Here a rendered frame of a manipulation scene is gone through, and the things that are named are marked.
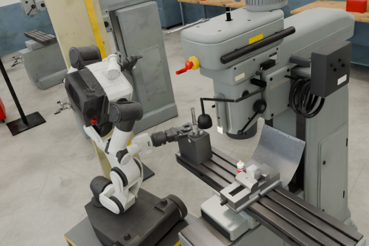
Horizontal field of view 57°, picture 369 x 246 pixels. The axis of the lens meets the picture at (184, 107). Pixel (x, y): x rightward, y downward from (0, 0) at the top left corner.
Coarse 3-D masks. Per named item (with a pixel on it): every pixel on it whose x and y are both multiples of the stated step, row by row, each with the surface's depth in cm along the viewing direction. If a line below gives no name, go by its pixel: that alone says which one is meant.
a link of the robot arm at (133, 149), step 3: (132, 144) 197; (135, 144) 197; (126, 147) 192; (129, 147) 193; (132, 147) 194; (135, 147) 196; (138, 147) 198; (129, 150) 191; (132, 150) 193; (135, 150) 195; (138, 150) 198; (132, 153) 192; (135, 153) 195; (111, 156) 183; (114, 156) 182; (114, 159) 183; (117, 159) 181
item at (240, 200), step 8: (264, 168) 196; (272, 168) 195; (264, 176) 184; (272, 176) 188; (232, 184) 187; (240, 184) 186; (264, 184) 185; (272, 184) 190; (224, 192) 183; (232, 192) 184; (240, 192) 181; (248, 192) 180; (256, 192) 184; (264, 192) 186; (232, 200) 177; (240, 200) 177; (248, 200) 182; (256, 200) 183; (232, 208) 179; (240, 208) 178
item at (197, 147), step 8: (184, 128) 222; (192, 136) 213; (200, 136) 213; (208, 136) 215; (184, 144) 223; (192, 144) 214; (200, 144) 213; (208, 144) 217; (184, 152) 228; (192, 152) 218; (200, 152) 215; (208, 152) 220; (200, 160) 218
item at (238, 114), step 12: (216, 84) 166; (240, 84) 158; (252, 84) 162; (228, 96) 162; (240, 96) 160; (252, 96) 165; (228, 108) 166; (240, 108) 163; (252, 108) 168; (228, 120) 170; (240, 120) 166; (252, 120) 170; (228, 132) 175
